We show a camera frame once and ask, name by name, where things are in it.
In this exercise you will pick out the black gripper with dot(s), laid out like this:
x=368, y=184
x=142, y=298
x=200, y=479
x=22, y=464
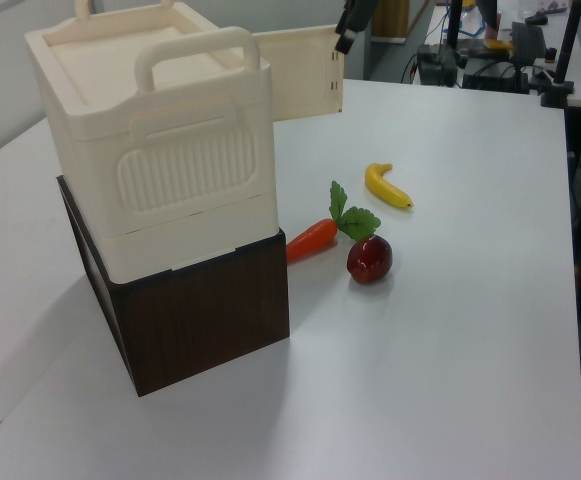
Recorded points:
x=361, y=10

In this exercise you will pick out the cream cabinet door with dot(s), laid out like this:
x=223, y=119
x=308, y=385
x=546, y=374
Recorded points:
x=300, y=70

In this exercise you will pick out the light wooden cupboard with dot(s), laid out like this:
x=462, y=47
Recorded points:
x=392, y=20

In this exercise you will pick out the black electronics box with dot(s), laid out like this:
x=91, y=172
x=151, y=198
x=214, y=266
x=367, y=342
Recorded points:
x=492, y=77

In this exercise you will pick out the small yellow object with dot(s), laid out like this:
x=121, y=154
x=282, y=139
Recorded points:
x=499, y=45

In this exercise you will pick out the yellow toy banana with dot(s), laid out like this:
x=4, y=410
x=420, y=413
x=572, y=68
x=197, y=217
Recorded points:
x=385, y=190

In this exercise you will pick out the black computer mouse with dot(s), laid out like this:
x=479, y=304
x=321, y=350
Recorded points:
x=537, y=19

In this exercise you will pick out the orange toy carrot green leaves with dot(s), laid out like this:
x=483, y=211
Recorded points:
x=312, y=240

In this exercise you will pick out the dark red toy apple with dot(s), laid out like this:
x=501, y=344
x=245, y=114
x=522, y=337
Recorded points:
x=370, y=260

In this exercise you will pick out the dark wooden box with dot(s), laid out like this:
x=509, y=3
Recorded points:
x=200, y=320

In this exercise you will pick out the black camera pole with clamp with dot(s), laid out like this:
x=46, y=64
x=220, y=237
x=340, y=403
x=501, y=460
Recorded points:
x=567, y=50

